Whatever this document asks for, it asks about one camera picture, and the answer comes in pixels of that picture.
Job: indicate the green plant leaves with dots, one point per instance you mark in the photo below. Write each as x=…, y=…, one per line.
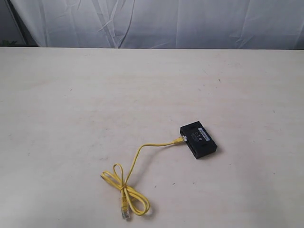
x=7, y=43

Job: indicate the white backdrop cloth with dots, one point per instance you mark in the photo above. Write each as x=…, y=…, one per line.
x=177, y=24

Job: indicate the black network switch box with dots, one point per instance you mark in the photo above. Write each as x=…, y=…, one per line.
x=198, y=140

